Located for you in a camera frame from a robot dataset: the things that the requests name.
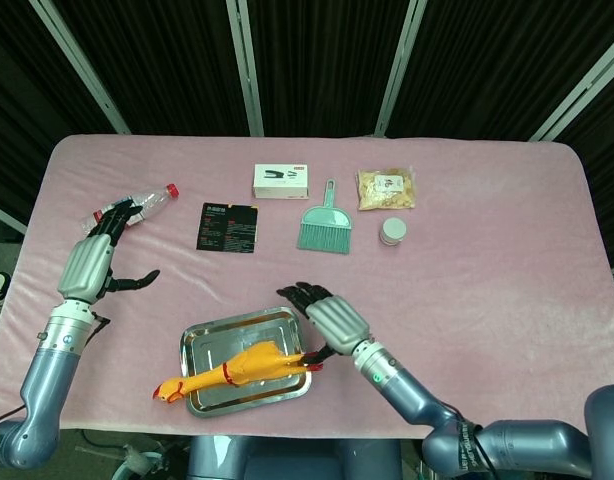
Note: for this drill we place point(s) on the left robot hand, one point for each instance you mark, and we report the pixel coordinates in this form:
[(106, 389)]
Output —
[(84, 270)]

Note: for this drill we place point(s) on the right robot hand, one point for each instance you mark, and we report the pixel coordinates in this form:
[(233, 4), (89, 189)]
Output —
[(337, 325)]

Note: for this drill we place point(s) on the yellow rubber chicken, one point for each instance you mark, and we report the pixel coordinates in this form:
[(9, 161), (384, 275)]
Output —
[(257, 365)]

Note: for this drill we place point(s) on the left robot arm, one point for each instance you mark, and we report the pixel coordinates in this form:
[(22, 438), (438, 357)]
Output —
[(52, 360)]

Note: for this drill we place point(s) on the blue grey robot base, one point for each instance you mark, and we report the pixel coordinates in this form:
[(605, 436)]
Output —
[(297, 460)]

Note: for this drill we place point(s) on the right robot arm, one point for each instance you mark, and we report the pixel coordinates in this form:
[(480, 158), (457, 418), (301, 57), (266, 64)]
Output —
[(512, 445)]

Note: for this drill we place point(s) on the teal hand brush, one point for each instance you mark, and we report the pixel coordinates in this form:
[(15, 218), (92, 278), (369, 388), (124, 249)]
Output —
[(325, 227)]

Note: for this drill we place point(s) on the stainless steel tray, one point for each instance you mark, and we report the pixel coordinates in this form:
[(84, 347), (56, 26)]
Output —
[(212, 345)]

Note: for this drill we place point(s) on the clear plastic water bottle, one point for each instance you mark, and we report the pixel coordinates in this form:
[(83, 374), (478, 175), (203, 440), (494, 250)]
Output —
[(152, 197)]

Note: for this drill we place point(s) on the small white jar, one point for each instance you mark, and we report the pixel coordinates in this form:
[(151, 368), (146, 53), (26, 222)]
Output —
[(393, 231)]

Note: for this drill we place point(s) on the clear bag of snacks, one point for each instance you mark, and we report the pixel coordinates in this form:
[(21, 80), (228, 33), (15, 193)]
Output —
[(386, 190)]

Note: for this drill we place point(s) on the black printed card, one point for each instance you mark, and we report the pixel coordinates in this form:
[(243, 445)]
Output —
[(227, 227)]

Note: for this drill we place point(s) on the white stapler box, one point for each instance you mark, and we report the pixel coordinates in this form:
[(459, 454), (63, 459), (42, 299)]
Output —
[(280, 181)]

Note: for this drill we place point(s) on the pink tablecloth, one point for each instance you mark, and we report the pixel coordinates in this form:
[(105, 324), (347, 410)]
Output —
[(487, 225)]

